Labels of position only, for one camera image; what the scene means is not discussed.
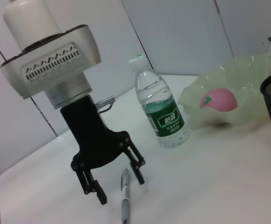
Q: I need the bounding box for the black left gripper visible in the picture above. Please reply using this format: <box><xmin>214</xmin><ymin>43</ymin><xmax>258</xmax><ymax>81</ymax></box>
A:
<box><xmin>60</xmin><ymin>94</ymin><xmax>147</xmax><ymax>206</ymax></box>

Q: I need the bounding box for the silver ballpoint pen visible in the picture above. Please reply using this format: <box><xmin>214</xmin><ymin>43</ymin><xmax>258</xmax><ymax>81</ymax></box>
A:
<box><xmin>120</xmin><ymin>168</ymin><xmax>131</xmax><ymax>224</ymax></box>

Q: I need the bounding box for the clear green-label water bottle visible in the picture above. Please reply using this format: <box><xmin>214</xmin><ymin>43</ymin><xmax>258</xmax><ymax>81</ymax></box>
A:
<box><xmin>128</xmin><ymin>53</ymin><xmax>190</xmax><ymax>149</ymax></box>

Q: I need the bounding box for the pink toy peach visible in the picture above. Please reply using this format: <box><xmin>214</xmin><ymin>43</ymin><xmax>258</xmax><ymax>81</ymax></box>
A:
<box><xmin>200</xmin><ymin>87</ymin><xmax>239</xmax><ymax>112</ymax></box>

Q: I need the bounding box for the translucent green fruit bowl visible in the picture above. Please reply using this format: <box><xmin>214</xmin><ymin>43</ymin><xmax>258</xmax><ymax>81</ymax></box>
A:
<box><xmin>177</xmin><ymin>54</ymin><xmax>271</xmax><ymax>132</ymax></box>

